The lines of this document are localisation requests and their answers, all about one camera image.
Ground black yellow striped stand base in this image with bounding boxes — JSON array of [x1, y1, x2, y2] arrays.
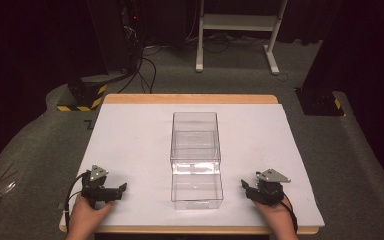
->
[[56, 73, 109, 113]]

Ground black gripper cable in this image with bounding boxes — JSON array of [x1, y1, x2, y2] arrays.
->
[[280, 194, 300, 234], [64, 170, 92, 233]]

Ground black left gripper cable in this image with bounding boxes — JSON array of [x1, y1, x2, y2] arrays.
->
[[64, 170, 92, 233]]

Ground black equipment tower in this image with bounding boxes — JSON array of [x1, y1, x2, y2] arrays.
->
[[86, 0, 145, 76]]

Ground person's left hand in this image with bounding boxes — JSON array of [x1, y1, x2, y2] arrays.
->
[[66, 195, 115, 235]]

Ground wooden table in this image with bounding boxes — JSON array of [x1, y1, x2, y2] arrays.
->
[[58, 93, 320, 235]]

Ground white paper sheet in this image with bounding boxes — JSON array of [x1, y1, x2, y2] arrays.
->
[[59, 102, 326, 229]]

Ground white metal stand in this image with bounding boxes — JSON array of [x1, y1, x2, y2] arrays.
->
[[195, 0, 288, 76]]

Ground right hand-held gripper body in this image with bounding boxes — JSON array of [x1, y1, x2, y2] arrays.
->
[[251, 168, 292, 206]]

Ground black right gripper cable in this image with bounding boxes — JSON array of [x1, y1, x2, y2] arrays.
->
[[280, 194, 300, 234]]

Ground person's right hand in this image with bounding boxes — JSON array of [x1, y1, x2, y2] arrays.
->
[[253, 200, 298, 233]]

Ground clear plastic drawer case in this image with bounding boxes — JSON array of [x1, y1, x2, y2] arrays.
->
[[169, 111, 222, 165]]

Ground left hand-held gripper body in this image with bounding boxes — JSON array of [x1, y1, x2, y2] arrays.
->
[[81, 164, 118, 210]]

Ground clear plastic drawer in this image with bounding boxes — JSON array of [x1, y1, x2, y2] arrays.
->
[[170, 161, 224, 211]]

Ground black floor cables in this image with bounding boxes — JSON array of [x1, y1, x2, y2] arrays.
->
[[117, 44, 163, 95]]

